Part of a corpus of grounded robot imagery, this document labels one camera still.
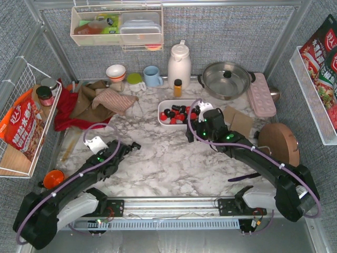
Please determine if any white rectangular storage basket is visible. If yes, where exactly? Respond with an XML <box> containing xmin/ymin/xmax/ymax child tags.
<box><xmin>157</xmin><ymin>99</ymin><xmax>200</xmax><ymax>130</ymax></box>

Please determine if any pink striped cloth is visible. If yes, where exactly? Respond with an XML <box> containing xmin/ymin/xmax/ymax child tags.
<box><xmin>92</xmin><ymin>88</ymin><xmax>139</xmax><ymax>115</ymax></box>

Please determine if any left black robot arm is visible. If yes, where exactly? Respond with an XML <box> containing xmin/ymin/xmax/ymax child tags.
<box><xmin>13</xmin><ymin>140</ymin><xmax>141</xmax><ymax>249</ymax></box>

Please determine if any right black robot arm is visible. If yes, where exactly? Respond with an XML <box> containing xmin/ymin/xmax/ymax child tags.
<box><xmin>186</xmin><ymin>109</ymin><xmax>322</xmax><ymax>222</ymax></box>

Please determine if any brown cardboard piece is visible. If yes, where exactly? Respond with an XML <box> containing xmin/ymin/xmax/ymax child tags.
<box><xmin>223</xmin><ymin>106</ymin><xmax>254</xmax><ymax>138</ymax></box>

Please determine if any steel pot with lid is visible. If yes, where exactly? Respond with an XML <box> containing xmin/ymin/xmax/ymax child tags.
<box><xmin>197</xmin><ymin>62</ymin><xmax>256</xmax><ymax>101</ymax></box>

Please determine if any orange cup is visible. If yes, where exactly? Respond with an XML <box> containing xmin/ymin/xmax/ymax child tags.
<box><xmin>37</xmin><ymin>169</ymin><xmax>66</xmax><ymax>190</ymax></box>

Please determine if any orange spice bottle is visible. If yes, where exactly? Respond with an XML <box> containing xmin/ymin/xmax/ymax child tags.
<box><xmin>173</xmin><ymin>79</ymin><xmax>182</xmax><ymax>97</ymax></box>

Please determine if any pink egg tray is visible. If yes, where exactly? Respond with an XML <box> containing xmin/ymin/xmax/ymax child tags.
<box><xmin>247</xmin><ymin>72</ymin><xmax>276</xmax><ymax>118</ymax></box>

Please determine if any round wooden cutting board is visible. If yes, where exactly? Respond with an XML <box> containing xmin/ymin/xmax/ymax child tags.
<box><xmin>257</xmin><ymin>123</ymin><xmax>300</xmax><ymax>167</ymax></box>

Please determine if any brown cloth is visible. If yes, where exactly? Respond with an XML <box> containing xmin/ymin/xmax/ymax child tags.
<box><xmin>70</xmin><ymin>80</ymin><xmax>115</xmax><ymax>123</ymax></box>

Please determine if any steel ladle bowl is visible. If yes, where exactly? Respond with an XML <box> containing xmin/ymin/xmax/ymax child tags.
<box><xmin>269</xmin><ymin>86</ymin><xmax>281</xmax><ymax>103</ymax></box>

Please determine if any white thermos jug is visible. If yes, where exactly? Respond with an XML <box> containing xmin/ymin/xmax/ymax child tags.
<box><xmin>167</xmin><ymin>40</ymin><xmax>192</xmax><ymax>90</ymax></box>

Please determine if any red cloth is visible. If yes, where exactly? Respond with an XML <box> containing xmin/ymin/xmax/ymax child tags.
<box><xmin>54</xmin><ymin>88</ymin><xmax>111</xmax><ymax>131</ymax></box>

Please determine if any blue mug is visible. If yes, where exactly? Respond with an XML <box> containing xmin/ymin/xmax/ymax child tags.
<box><xmin>143</xmin><ymin>66</ymin><xmax>163</xmax><ymax>87</ymax></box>

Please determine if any green lid white cup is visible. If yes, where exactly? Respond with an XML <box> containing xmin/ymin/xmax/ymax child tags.
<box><xmin>127</xmin><ymin>73</ymin><xmax>146</xmax><ymax>92</ymax></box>

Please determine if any red seasoning packet left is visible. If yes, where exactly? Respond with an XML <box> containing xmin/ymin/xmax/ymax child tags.
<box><xmin>1</xmin><ymin>89</ymin><xmax>44</xmax><ymax>161</ymax></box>

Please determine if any red seasoning packet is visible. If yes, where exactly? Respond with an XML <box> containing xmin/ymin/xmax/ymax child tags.
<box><xmin>1</xmin><ymin>89</ymin><xmax>44</xmax><ymax>161</ymax></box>
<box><xmin>300</xmin><ymin>14</ymin><xmax>336</xmax><ymax>130</ymax></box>

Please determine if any dark lid jar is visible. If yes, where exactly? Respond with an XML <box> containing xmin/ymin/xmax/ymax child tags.
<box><xmin>36</xmin><ymin>86</ymin><xmax>54</xmax><ymax>106</ymax></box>

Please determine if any white orange striped bowl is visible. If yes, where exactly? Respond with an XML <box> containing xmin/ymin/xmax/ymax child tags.
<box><xmin>106</xmin><ymin>64</ymin><xmax>126</xmax><ymax>82</ymax></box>

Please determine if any silver lid jar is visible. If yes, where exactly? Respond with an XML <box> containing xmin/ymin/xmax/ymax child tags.
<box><xmin>41</xmin><ymin>77</ymin><xmax>58</xmax><ymax>97</ymax></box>

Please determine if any clear plastic food container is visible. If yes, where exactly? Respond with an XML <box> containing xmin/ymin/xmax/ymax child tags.
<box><xmin>119</xmin><ymin>12</ymin><xmax>162</xmax><ymax>45</ymax></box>

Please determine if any red seasoning packet right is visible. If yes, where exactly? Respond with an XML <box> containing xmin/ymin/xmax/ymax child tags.
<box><xmin>300</xmin><ymin>14</ymin><xmax>336</xmax><ymax>130</ymax></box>

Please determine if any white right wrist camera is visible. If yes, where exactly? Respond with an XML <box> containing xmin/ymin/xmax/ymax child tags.
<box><xmin>195</xmin><ymin>101</ymin><xmax>214</xmax><ymax>122</ymax></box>

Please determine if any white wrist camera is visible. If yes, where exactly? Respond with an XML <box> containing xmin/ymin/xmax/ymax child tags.
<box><xmin>195</xmin><ymin>101</ymin><xmax>214</xmax><ymax>122</ymax></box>
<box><xmin>84</xmin><ymin>136</ymin><xmax>108</xmax><ymax>154</ymax></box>

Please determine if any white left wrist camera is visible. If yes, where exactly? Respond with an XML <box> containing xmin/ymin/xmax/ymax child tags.
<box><xmin>84</xmin><ymin>136</ymin><xmax>108</xmax><ymax>154</ymax></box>

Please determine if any purple knife handle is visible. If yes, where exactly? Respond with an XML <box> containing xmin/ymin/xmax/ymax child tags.
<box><xmin>228</xmin><ymin>173</ymin><xmax>261</xmax><ymax>182</ymax></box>

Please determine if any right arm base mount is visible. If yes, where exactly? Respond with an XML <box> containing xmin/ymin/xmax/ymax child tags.
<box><xmin>214</xmin><ymin>186</ymin><xmax>267</xmax><ymax>216</ymax></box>

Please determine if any right white wire basket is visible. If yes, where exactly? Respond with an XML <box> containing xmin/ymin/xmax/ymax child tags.
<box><xmin>289</xmin><ymin>46</ymin><xmax>336</xmax><ymax>146</ymax></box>

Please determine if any white wire basket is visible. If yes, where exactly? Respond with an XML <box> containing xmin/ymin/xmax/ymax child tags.
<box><xmin>289</xmin><ymin>46</ymin><xmax>336</xmax><ymax>146</ymax></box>
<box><xmin>1</xmin><ymin>56</ymin><xmax>62</xmax><ymax>179</ymax></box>

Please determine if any left white wire basket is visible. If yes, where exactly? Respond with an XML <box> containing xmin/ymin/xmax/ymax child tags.
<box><xmin>1</xmin><ymin>56</ymin><xmax>62</xmax><ymax>179</ymax></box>

